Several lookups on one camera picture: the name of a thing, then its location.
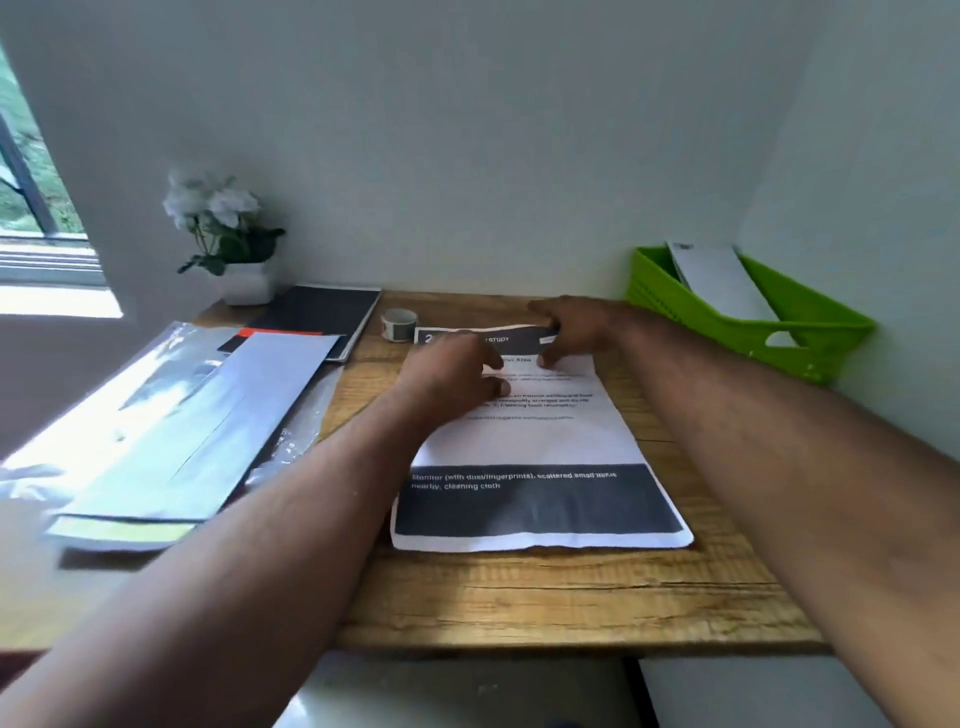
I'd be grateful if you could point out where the green plastic basket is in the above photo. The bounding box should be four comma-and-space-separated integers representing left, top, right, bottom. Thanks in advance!
626, 245, 877, 388

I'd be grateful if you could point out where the clear plastic wrapper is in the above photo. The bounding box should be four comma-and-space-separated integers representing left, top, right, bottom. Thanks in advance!
0, 322, 346, 504

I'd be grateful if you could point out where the person's right hand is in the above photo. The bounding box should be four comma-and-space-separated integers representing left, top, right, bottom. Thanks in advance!
527, 294, 640, 371

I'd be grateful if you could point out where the person's left forearm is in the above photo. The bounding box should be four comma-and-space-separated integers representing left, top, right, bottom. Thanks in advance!
0, 389, 451, 728

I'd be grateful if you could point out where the white paper envelope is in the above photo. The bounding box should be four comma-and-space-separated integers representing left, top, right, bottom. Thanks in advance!
665, 241, 798, 348

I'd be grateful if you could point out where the white flower plant in pot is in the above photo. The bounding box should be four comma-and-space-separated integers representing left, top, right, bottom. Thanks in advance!
162, 166, 286, 307

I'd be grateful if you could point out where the black notebook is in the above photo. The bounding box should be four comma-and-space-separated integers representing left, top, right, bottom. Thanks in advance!
217, 284, 384, 364

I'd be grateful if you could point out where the black white printed paper sheet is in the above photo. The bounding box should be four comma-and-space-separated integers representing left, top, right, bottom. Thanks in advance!
389, 323, 695, 554

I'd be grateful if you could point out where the person's right forearm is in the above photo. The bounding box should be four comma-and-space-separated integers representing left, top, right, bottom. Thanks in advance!
614, 307, 960, 728

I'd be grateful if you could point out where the black table leg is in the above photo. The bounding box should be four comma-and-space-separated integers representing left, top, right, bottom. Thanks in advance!
622, 658, 663, 728

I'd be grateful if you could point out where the stack of white envelopes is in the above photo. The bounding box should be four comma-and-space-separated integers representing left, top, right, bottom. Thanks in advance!
44, 329, 343, 553

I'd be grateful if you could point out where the grey window frame rail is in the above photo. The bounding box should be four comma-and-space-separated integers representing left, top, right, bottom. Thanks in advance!
0, 232, 106, 286

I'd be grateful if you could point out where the person's left hand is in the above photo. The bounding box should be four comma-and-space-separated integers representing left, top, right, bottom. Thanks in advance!
397, 333, 514, 429

